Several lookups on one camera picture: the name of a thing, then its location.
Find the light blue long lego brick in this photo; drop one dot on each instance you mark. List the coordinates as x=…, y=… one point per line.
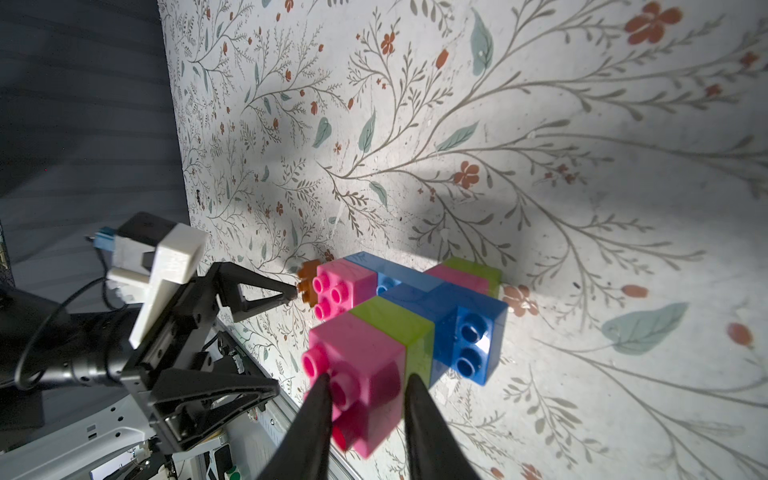
x=391, y=274

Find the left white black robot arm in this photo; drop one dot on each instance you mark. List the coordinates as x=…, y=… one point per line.
x=44, y=347

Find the green lego brick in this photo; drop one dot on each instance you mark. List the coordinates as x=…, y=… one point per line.
x=414, y=332
x=492, y=274

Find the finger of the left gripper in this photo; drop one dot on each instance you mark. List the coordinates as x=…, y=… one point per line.
x=187, y=406
x=229, y=279

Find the orange lego brick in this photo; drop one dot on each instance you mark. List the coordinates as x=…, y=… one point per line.
x=306, y=275

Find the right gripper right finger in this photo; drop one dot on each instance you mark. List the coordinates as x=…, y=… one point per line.
x=432, y=451

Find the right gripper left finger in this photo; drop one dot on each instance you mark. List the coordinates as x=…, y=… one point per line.
x=304, y=451

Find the aluminium rail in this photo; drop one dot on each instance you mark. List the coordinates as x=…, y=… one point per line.
x=110, y=432

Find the floral table mat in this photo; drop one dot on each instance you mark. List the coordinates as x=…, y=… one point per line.
x=608, y=157

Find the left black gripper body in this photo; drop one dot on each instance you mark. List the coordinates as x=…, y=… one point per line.
x=186, y=337

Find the pink lego brick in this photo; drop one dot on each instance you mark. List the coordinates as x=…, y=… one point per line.
x=366, y=369
x=341, y=285
x=466, y=280

